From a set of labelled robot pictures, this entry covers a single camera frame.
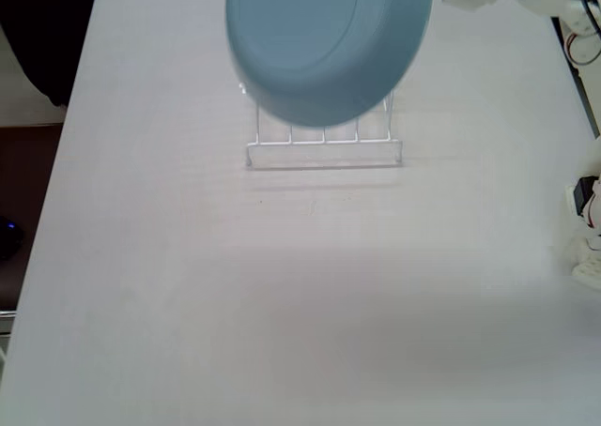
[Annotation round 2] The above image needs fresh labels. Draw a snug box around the blue plate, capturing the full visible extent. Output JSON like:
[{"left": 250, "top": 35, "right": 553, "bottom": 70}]
[{"left": 224, "top": 0, "right": 436, "bottom": 129}]

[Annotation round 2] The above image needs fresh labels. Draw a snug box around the black computer mouse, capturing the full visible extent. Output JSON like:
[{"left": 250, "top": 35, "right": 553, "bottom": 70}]
[{"left": 0, "top": 215, "right": 24, "bottom": 262}]

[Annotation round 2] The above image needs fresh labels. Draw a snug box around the white wire dish rack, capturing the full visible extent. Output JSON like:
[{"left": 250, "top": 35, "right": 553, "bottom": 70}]
[{"left": 238, "top": 81, "right": 406, "bottom": 170}]

